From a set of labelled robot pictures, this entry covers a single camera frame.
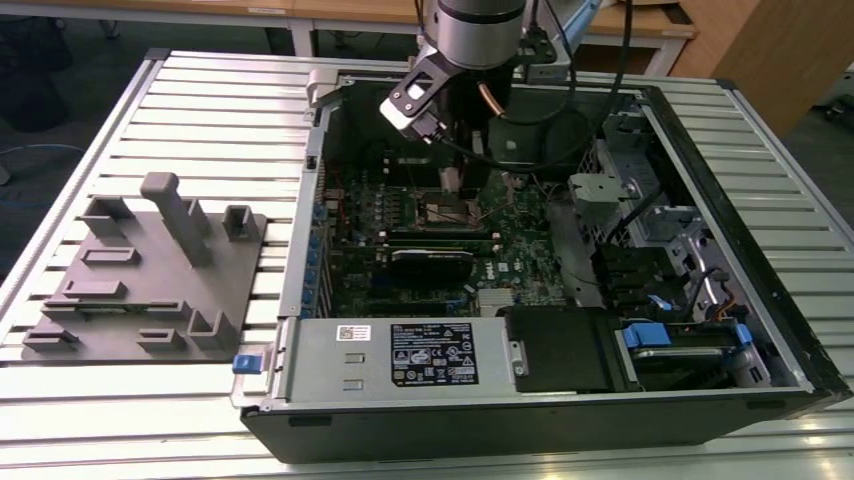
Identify metal CPU socket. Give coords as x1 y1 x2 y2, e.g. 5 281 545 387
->
416 192 486 232

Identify black RAM slot white clips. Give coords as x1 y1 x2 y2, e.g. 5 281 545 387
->
378 230 503 239

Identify green RAM stick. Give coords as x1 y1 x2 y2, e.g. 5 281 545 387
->
378 241 504 254

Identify wooden desk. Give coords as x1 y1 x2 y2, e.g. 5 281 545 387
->
0 0 701 76

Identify green motherboard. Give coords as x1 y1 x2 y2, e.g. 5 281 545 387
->
322 164 577 319

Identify black graphics card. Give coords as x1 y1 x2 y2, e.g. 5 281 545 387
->
388 247 478 287

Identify small silver chipset heatsink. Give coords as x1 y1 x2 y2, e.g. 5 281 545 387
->
476 288 520 307

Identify wooden cabinet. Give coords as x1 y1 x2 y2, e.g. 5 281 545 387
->
670 0 854 137

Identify black plastic shroud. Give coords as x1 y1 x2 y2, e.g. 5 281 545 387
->
500 305 633 395

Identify blue disk carrier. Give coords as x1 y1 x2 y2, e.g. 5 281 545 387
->
621 323 673 347

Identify office chair base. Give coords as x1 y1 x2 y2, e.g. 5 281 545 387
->
821 69 854 122

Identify grey power supply unit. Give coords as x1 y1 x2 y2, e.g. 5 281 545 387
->
274 316 520 402

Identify black hard disk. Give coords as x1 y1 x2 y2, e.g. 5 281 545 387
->
630 347 729 392

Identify grey parts rack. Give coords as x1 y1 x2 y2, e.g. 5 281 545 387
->
19 171 271 364

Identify black office chair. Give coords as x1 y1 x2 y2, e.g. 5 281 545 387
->
0 14 73 134

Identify black PC case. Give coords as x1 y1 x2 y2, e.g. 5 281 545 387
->
228 69 854 465

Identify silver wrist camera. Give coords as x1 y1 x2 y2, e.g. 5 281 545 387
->
378 69 450 146

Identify black camera cable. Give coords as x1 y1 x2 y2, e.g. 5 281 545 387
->
436 0 635 175

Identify grey metal drive bracket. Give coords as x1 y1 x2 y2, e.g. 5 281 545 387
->
567 172 643 221

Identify blue floor cable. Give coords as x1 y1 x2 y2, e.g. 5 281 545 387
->
0 143 88 207

